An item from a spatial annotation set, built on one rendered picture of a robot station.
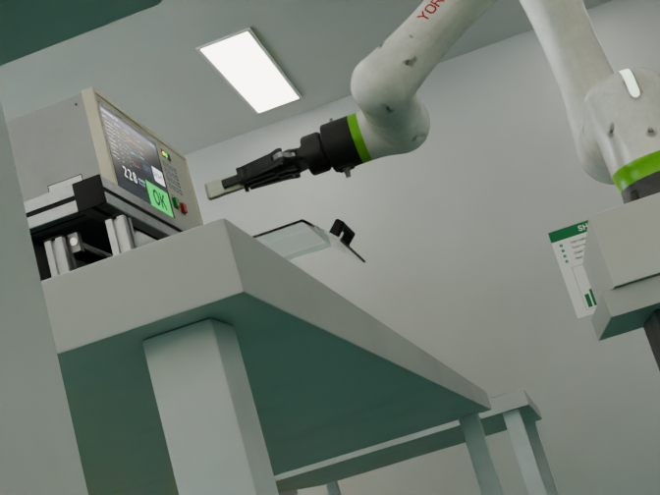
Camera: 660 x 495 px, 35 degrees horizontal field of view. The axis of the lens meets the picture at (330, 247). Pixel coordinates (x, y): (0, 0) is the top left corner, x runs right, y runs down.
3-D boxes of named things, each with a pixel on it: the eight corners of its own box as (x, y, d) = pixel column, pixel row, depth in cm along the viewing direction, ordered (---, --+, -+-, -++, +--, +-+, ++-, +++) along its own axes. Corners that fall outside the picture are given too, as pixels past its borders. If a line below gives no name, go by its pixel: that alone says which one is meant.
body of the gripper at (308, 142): (326, 162, 184) (278, 179, 186) (337, 174, 192) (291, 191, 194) (314, 124, 186) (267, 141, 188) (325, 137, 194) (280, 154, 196)
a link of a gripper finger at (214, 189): (244, 188, 192) (242, 187, 191) (208, 199, 193) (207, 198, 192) (239, 173, 192) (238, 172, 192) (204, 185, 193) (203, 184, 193)
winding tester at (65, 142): (210, 249, 206) (186, 156, 211) (120, 200, 165) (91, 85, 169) (36, 309, 212) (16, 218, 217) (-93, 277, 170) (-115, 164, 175)
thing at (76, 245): (215, 303, 212) (211, 290, 213) (79, 249, 153) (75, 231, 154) (208, 306, 213) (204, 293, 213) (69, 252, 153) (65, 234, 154)
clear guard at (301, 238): (365, 262, 206) (357, 235, 207) (341, 240, 183) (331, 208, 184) (215, 312, 211) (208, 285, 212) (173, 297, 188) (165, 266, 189)
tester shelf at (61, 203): (245, 275, 215) (240, 254, 216) (106, 201, 150) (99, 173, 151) (56, 339, 222) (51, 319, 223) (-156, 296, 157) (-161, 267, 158)
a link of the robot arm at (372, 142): (442, 152, 188) (426, 104, 194) (428, 118, 178) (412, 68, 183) (370, 178, 191) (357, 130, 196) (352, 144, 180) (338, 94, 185)
